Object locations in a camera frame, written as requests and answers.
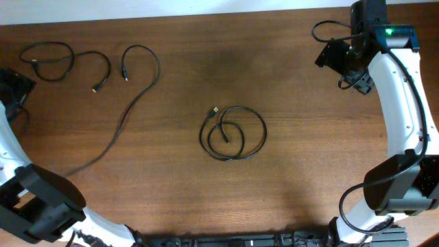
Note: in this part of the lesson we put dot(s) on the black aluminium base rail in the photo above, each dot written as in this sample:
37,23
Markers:
274,238

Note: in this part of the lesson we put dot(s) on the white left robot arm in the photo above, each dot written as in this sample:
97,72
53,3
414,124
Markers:
37,204

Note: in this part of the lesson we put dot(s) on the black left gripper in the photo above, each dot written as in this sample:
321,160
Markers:
22,86

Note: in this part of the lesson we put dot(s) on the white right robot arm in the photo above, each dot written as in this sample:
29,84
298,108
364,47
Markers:
387,57

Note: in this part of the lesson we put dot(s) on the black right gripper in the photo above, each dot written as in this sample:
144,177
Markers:
329,56

